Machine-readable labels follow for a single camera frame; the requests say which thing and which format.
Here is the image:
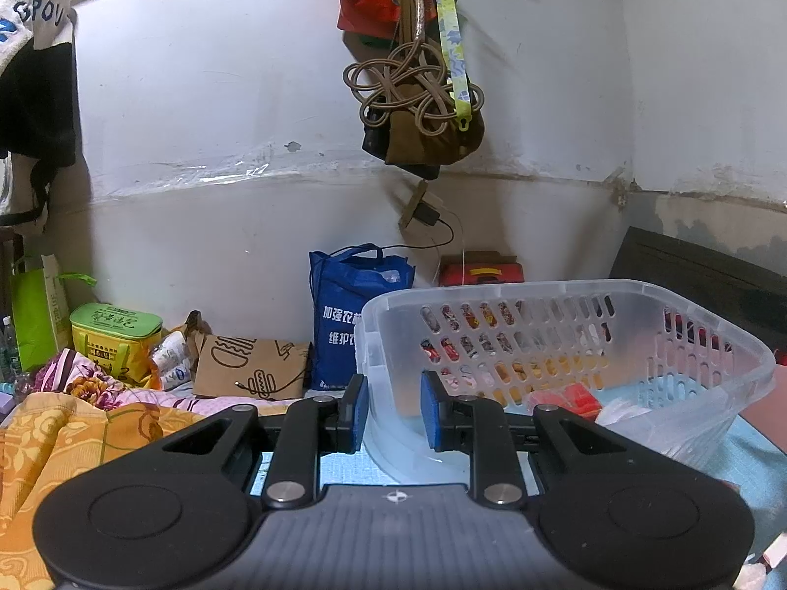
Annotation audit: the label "brown printed paper bag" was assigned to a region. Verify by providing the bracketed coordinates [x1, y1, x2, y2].
[184, 310, 313, 399]

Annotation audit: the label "black adapter cable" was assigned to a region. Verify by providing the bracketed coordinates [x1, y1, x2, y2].
[367, 220, 456, 256]

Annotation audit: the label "green shopping bag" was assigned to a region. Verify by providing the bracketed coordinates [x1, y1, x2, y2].
[9, 254, 98, 373]

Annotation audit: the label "white wipes packet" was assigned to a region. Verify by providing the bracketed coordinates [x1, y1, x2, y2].
[149, 330, 194, 391]

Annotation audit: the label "tan wall socket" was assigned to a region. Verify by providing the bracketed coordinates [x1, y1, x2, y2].
[398, 179, 444, 231]

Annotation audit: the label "pink floral blanket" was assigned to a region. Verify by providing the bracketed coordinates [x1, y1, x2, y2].
[28, 347, 296, 419]

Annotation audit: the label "dark wooden headboard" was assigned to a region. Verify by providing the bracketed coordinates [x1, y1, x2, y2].
[608, 226, 787, 358]

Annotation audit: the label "yellow-green box bag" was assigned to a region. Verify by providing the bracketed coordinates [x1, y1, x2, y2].
[69, 303, 164, 382]

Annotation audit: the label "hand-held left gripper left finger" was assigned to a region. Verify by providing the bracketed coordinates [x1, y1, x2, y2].
[126, 374, 370, 511]

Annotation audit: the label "red box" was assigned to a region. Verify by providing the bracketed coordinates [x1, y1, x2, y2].
[439, 251, 525, 287]

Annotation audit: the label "orange patterned blanket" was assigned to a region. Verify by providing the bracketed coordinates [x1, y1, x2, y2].
[0, 390, 210, 590]

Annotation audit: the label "olive hanging bag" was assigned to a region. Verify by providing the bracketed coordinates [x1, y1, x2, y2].
[384, 107, 486, 167]

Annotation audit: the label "blue tote bag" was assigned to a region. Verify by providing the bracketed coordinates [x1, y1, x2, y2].
[308, 244, 416, 391]

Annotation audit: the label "red packet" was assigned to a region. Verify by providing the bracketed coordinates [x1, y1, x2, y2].
[529, 382, 602, 422]

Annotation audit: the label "clear water bottles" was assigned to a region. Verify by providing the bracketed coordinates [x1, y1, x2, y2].
[0, 316, 23, 382]

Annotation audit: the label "clear plastic laundry basket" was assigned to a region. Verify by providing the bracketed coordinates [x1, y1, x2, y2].
[362, 279, 777, 486]

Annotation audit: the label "white crumpled plastic bag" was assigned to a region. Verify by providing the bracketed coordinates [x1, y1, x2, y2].
[595, 396, 666, 430]

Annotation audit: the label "black hanging pouch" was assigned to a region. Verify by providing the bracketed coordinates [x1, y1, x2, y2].
[361, 107, 394, 157]

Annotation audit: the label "light blue bed sheet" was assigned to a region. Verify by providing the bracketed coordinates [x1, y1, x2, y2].
[249, 406, 787, 566]

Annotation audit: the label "yellow-green patterned lanyard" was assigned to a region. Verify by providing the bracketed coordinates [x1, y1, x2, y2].
[430, 0, 477, 133]

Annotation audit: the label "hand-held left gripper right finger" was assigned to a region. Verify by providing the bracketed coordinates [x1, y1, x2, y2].
[420, 370, 671, 508]

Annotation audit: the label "white and black hanging garment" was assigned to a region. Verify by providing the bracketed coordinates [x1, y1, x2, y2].
[0, 0, 81, 231]

